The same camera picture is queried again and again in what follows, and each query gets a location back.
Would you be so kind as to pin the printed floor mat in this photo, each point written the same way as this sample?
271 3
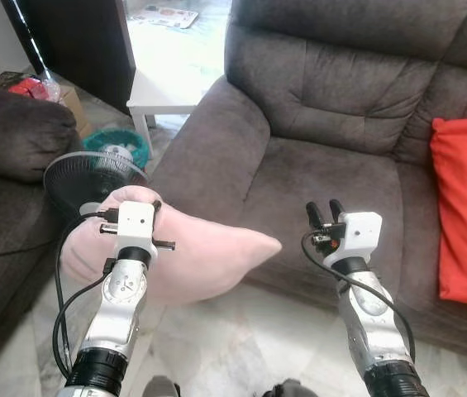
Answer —
163 16

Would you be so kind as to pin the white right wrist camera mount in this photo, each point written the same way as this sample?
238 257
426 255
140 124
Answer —
361 231

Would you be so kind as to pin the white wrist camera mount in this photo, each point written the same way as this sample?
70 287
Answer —
134 223
361 231

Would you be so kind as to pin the black electric floor fan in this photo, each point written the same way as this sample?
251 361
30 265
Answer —
76 178

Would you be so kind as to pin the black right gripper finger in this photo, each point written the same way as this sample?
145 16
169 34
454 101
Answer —
337 210
314 215

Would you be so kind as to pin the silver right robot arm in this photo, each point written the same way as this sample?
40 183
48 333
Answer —
369 322

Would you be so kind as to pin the teal waste basket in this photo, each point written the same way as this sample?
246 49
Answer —
97 141

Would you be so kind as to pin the grey robot right foot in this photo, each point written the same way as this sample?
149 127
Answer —
291 389

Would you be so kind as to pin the white side table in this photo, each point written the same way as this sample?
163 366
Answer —
163 95

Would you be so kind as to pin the grey robot left foot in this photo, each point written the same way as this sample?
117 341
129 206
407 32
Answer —
160 388

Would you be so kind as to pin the grey robot foot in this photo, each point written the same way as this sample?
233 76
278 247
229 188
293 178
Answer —
160 388
291 389

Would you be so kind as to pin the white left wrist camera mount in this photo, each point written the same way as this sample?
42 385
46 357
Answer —
134 223

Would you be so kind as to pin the dark brown door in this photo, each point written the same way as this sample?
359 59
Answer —
76 41

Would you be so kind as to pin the dark grey fabric sofa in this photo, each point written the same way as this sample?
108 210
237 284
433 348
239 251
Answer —
332 182

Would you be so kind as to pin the pink cat face pillow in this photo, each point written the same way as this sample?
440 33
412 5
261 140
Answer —
208 256

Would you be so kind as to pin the dark grey side sofa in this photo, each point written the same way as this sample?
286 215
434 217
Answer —
10 141

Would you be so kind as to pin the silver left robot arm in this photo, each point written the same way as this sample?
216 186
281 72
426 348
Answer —
117 314

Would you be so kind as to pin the brown cardboard box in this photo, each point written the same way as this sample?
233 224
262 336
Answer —
74 107

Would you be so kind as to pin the red cushion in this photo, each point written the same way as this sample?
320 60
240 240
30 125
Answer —
464 215

